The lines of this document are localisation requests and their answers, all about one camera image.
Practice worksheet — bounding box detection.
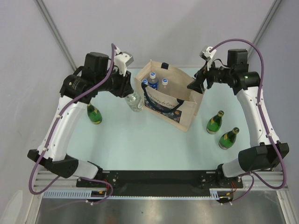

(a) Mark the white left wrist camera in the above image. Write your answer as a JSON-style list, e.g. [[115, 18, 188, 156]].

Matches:
[[114, 47, 134, 76]]

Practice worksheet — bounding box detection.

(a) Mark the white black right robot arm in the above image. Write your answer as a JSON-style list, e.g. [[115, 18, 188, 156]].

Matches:
[[187, 47, 289, 187]]

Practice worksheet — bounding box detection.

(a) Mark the green glass bottle right rear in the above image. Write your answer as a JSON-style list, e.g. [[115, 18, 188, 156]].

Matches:
[[206, 110, 224, 134]]

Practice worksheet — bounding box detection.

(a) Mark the blue label water bottle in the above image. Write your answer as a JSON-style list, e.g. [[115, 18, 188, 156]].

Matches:
[[147, 72, 159, 90]]

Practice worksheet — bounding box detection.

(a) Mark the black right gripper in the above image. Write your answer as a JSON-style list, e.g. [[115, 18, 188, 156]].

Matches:
[[187, 59, 234, 94]]

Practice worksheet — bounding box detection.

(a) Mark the clear glass Chang bottle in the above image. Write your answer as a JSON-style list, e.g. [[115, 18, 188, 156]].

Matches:
[[125, 91, 144, 112]]

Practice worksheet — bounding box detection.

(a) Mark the clear plastic bottle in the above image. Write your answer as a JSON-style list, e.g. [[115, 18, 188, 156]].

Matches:
[[161, 78, 169, 90]]

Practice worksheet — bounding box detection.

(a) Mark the green glass bottle left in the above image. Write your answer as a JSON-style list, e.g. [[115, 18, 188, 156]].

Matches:
[[87, 104, 102, 124]]

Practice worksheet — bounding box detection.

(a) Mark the grey slotted cable duct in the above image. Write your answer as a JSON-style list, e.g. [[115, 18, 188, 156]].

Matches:
[[43, 189, 233, 201]]

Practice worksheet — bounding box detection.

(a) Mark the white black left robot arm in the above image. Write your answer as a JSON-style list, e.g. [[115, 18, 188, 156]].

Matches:
[[28, 50, 134, 187]]

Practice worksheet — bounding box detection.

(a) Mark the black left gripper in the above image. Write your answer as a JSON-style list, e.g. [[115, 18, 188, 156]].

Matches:
[[95, 64, 134, 98]]

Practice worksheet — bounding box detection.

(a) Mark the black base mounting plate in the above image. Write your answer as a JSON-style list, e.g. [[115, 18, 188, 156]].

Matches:
[[77, 169, 243, 198]]

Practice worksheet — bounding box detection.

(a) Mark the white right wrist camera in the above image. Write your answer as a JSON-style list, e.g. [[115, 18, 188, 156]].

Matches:
[[199, 46, 217, 71]]

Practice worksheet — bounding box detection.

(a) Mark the green glass bottle right front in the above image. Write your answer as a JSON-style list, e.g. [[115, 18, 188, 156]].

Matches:
[[219, 127, 240, 149]]

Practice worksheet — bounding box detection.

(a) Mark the green glass bottle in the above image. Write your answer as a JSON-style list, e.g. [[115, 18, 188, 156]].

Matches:
[[87, 104, 102, 124], [206, 110, 224, 134], [219, 127, 240, 149]]

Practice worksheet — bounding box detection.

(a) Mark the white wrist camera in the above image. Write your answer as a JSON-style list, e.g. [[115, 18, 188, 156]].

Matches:
[[114, 47, 134, 76], [199, 46, 217, 71]]

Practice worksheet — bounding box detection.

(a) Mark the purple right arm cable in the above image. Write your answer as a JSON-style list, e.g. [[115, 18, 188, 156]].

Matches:
[[210, 39, 287, 205]]

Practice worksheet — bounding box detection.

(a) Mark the beige canvas tote bag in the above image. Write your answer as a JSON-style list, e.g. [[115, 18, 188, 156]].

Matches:
[[134, 60, 203, 132]]

